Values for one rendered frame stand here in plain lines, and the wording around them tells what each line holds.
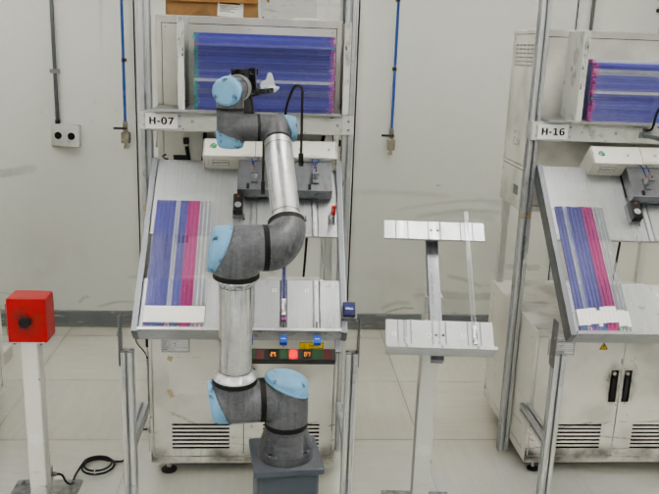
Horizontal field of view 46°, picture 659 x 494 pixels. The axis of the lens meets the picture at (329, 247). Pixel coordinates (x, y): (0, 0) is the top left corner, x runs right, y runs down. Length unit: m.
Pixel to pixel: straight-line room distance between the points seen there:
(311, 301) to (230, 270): 0.77
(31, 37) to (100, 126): 0.57
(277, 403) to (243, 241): 0.45
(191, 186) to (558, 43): 1.50
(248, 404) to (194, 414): 1.00
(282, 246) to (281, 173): 0.23
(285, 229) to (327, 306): 0.75
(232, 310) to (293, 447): 0.42
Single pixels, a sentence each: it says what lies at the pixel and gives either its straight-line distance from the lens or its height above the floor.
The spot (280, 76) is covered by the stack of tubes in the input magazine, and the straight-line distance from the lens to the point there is 2.84.
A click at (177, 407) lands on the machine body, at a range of 3.03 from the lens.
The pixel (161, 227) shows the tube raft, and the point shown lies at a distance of 2.78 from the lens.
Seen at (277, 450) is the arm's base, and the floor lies 0.59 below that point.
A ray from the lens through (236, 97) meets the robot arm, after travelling 2.10.
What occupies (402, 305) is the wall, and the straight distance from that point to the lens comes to 4.65.
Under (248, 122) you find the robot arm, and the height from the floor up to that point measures 1.42.
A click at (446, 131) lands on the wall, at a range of 4.47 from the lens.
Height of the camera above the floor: 1.62
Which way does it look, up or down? 14 degrees down
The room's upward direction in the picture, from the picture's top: 2 degrees clockwise
